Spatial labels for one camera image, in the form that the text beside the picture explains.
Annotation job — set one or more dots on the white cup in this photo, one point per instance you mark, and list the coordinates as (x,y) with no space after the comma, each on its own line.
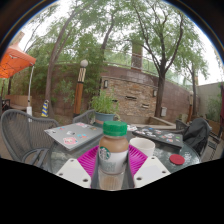
(142,146)

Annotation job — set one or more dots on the yellow and blue striped cone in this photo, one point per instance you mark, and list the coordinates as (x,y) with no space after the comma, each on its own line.
(45,109)

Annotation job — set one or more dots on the black laptop with stickers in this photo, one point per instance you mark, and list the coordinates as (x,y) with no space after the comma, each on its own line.
(160,135)

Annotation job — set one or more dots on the wall lantern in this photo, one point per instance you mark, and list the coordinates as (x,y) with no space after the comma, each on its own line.
(154,93)
(105,84)

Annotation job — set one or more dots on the flat round red coaster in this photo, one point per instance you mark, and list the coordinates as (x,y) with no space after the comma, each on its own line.
(177,159)

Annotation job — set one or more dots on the white sticker sheet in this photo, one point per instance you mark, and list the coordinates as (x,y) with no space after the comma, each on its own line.
(132,128)

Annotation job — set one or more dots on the orange canopy with white pole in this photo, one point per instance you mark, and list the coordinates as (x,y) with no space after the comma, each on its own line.
(15,61)

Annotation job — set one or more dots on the tall slim-trunk tree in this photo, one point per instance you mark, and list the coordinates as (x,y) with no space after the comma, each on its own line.
(49,86)

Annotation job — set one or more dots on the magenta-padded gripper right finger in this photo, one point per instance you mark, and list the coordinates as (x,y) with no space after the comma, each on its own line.
(151,171)

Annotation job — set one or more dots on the small thin tree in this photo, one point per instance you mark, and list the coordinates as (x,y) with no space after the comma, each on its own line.
(194,96)

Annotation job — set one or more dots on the green plant in teal pot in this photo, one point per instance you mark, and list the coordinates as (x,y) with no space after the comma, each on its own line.
(104,110)

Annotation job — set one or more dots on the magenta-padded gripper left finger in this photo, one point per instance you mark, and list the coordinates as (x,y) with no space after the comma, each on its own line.
(71,171)

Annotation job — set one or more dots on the large dark-trunk tree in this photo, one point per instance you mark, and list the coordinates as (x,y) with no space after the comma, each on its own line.
(160,93)

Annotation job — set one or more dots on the striped lamp post with globe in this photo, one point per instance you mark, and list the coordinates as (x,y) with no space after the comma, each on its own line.
(79,93)

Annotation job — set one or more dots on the silver laptop with stickers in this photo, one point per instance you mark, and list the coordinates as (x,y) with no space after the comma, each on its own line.
(71,135)

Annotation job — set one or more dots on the green-capped coffee drink bottle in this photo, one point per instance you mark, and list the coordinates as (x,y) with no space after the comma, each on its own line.
(113,156)

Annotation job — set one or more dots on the grey wall utility box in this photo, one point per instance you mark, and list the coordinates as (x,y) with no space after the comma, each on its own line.
(163,111)

